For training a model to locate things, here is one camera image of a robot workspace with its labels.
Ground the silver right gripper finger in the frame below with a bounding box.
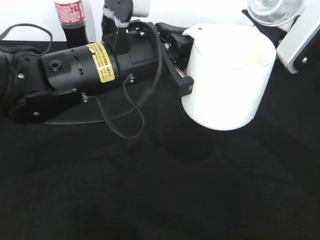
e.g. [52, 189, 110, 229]
[276, 15, 320, 74]

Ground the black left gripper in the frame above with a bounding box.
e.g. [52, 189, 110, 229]
[101, 0, 194, 98]

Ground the white ceramic mug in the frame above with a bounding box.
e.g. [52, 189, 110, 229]
[181, 23, 276, 131]

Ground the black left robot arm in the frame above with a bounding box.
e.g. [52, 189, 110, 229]
[0, 0, 194, 124]

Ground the cola bottle red label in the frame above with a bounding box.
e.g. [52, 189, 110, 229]
[53, 0, 90, 47]

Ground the black thin cable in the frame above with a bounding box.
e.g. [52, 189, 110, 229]
[0, 22, 161, 140]

